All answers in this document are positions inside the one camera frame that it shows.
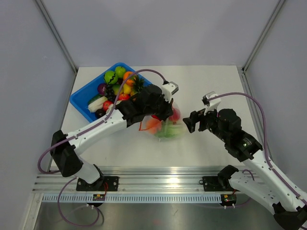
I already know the left frame post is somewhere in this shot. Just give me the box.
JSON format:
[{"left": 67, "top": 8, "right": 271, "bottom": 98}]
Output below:
[{"left": 34, "top": 0, "right": 78, "bottom": 75}]

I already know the white scallion stalk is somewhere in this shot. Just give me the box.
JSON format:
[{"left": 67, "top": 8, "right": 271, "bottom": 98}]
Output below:
[{"left": 87, "top": 96, "right": 107, "bottom": 113}]

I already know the frame post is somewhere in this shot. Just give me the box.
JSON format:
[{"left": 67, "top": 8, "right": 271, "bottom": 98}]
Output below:
[
  {"left": 242, "top": 0, "right": 287, "bottom": 74},
  {"left": 34, "top": 0, "right": 78, "bottom": 75}
]

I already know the peach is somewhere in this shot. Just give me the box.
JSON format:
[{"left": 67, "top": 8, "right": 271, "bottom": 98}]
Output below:
[{"left": 146, "top": 118, "right": 162, "bottom": 135}]

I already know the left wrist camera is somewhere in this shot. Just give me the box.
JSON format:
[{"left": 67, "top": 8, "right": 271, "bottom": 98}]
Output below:
[{"left": 161, "top": 81, "right": 179, "bottom": 102}]

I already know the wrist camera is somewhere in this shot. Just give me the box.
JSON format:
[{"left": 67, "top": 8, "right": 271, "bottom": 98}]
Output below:
[
  {"left": 202, "top": 91, "right": 221, "bottom": 115},
  {"left": 161, "top": 81, "right": 179, "bottom": 102}
]

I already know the large red tomato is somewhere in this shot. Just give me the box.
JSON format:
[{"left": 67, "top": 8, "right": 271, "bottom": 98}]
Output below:
[{"left": 168, "top": 108, "right": 181, "bottom": 122}]

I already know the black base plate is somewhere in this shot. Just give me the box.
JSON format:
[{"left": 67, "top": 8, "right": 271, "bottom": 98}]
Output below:
[
  {"left": 76, "top": 176, "right": 119, "bottom": 192},
  {"left": 199, "top": 176, "right": 235, "bottom": 192}
]

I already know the dark grape bunch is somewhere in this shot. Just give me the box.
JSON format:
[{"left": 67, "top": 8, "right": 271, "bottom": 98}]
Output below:
[{"left": 104, "top": 84, "right": 116, "bottom": 102}]

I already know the right frame post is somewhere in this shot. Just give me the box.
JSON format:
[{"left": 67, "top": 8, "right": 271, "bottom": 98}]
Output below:
[{"left": 242, "top": 0, "right": 287, "bottom": 74}]

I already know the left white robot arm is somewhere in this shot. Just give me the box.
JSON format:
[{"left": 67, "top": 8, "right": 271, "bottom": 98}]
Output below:
[{"left": 50, "top": 82, "right": 178, "bottom": 191}]

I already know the red apple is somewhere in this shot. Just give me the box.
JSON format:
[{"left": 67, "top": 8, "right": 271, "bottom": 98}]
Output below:
[{"left": 118, "top": 93, "right": 130, "bottom": 101}]

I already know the purple onion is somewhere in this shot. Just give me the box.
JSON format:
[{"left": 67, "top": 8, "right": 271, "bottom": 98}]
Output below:
[{"left": 97, "top": 83, "right": 107, "bottom": 95}]

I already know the yellow pepper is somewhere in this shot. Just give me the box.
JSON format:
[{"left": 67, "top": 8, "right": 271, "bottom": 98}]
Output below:
[{"left": 123, "top": 83, "right": 132, "bottom": 94}]

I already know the blue plastic basket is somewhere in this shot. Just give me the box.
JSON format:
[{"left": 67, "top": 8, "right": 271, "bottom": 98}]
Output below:
[{"left": 69, "top": 62, "right": 153, "bottom": 123}]

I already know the green cucumber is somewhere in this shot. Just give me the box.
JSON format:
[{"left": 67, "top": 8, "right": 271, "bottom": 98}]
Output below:
[{"left": 87, "top": 94, "right": 103, "bottom": 105}]

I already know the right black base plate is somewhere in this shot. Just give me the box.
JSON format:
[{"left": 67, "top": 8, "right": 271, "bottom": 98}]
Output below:
[{"left": 199, "top": 176, "right": 235, "bottom": 192}]

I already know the white slotted cable duct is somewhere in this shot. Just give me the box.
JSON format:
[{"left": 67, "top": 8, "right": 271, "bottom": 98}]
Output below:
[{"left": 42, "top": 194, "right": 222, "bottom": 204}]

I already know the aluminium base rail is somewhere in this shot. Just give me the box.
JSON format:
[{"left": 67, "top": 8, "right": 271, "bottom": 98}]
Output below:
[{"left": 32, "top": 166, "right": 225, "bottom": 194}]

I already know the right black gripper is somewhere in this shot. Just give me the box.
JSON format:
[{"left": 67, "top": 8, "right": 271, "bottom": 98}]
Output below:
[{"left": 183, "top": 103, "right": 230, "bottom": 143}]

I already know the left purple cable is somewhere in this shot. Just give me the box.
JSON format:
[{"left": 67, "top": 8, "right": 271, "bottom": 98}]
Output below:
[{"left": 38, "top": 69, "right": 168, "bottom": 227}]

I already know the green lettuce head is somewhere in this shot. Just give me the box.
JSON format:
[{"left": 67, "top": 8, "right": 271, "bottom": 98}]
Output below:
[{"left": 155, "top": 121, "right": 185, "bottom": 139}]

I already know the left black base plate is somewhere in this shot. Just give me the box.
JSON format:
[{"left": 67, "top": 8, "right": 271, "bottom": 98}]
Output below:
[{"left": 76, "top": 176, "right": 119, "bottom": 192}]

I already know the small pineapple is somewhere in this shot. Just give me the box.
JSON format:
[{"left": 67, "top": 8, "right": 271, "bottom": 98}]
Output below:
[{"left": 130, "top": 76, "right": 144, "bottom": 96}]

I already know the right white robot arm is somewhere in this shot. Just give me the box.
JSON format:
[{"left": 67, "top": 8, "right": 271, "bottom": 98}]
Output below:
[{"left": 183, "top": 109, "right": 307, "bottom": 230}]

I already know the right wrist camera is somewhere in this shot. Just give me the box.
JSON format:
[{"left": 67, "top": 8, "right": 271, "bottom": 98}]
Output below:
[{"left": 202, "top": 91, "right": 221, "bottom": 115}]

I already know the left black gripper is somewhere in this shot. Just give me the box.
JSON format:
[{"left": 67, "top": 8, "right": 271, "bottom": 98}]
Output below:
[{"left": 144, "top": 93, "right": 174, "bottom": 122}]

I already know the white green cabbage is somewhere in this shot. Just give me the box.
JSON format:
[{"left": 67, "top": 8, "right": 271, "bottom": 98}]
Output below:
[{"left": 106, "top": 101, "right": 121, "bottom": 113}]

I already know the dark purple eggplant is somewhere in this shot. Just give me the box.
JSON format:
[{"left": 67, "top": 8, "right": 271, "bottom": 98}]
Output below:
[{"left": 95, "top": 109, "right": 106, "bottom": 119}]

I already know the clear zip top bag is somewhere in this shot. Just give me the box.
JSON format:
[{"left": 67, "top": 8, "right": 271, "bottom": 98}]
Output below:
[{"left": 139, "top": 103, "right": 186, "bottom": 141}]

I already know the green yellow mango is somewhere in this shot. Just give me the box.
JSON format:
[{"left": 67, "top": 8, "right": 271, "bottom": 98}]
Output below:
[{"left": 112, "top": 84, "right": 124, "bottom": 95}]

